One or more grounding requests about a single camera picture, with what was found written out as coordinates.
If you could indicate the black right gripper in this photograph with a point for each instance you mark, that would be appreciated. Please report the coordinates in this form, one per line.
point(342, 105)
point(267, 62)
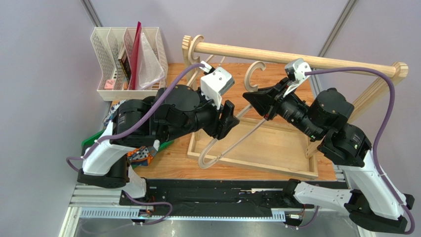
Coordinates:
point(273, 102)

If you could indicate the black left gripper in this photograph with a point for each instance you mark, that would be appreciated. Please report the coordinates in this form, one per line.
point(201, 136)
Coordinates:
point(221, 128)

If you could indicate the patterned blue orange shorts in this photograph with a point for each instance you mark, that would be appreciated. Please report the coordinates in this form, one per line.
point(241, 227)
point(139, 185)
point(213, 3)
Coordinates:
point(143, 156)

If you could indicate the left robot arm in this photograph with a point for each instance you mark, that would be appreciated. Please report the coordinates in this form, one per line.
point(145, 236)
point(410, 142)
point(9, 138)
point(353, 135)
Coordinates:
point(149, 122)

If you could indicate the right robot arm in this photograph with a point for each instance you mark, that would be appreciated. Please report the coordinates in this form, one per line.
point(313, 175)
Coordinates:
point(370, 204)

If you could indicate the wooden clothes rack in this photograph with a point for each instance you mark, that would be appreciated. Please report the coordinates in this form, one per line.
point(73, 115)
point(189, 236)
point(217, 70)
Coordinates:
point(295, 156)

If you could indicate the green plastic tray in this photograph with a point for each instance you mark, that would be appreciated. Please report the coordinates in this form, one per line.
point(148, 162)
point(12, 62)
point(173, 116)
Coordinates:
point(89, 142)

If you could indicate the clear plastic bag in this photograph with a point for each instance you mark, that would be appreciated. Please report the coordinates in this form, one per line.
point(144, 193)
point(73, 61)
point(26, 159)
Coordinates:
point(150, 71)

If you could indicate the white file organizer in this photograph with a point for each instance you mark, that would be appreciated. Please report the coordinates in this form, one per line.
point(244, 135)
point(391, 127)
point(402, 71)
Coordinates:
point(107, 43)

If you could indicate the dark book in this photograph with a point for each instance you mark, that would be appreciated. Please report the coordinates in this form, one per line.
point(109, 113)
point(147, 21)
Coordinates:
point(124, 63)

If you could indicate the pink eraser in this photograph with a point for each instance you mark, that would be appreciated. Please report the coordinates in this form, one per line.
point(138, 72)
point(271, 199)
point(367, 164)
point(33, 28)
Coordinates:
point(109, 84)

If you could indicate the red folder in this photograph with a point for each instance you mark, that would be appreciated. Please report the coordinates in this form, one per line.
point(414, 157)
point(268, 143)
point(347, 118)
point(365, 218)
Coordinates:
point(134, 56)

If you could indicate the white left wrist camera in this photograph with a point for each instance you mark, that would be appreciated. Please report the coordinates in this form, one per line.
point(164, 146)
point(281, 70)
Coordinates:
point(215, 83)

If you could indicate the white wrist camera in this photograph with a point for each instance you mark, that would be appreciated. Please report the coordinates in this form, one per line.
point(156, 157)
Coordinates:
point(215, 83)
point(296, 71)

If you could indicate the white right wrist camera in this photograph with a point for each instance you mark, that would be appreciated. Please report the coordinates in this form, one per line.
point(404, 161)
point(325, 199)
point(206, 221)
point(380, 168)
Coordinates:
point(296, 71)

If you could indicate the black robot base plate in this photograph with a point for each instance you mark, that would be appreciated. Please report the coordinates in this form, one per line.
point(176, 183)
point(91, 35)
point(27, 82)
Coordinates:
point(266, 200)

